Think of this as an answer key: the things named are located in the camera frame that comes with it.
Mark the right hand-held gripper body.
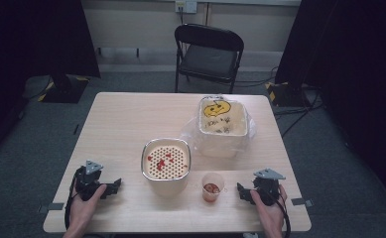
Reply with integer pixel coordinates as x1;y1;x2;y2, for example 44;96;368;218
252;168;287;207

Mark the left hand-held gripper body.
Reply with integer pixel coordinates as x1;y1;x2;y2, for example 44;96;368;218
73;160;108;202

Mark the small clear plastic cup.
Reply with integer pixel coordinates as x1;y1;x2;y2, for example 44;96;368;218
201;172;225;203

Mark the beige bin with perforated strainer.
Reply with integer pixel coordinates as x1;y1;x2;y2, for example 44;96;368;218
140;137;193;196

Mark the person's right hand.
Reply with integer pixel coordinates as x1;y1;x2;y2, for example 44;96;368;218
249;183;288;236

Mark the person's left hand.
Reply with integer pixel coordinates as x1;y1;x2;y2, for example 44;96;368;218
68;183;108;232

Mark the grey table clamp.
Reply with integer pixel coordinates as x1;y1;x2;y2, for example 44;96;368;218
291;196;315;208
37;202;65;214

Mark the beige bin with plastic bag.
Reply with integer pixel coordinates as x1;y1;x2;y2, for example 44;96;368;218
180;94;257;159

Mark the black stand base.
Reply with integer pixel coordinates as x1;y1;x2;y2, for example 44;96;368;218
264;80;313;108
37;73;90;104

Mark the black folding chair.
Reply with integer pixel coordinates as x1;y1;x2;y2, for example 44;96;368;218
174;23;245;94

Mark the black curtain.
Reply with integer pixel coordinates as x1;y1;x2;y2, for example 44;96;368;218
274;0;386;212
0;0;101;167

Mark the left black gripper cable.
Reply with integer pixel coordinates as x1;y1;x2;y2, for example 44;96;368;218
64;174;79;230

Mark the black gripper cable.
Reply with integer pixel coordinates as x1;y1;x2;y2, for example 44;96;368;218
269;191;292;238
64;174;79;230

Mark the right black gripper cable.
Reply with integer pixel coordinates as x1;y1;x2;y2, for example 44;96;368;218
269;191;292;238

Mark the white wall socket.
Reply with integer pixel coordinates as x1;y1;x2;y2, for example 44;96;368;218
175;0;198;15

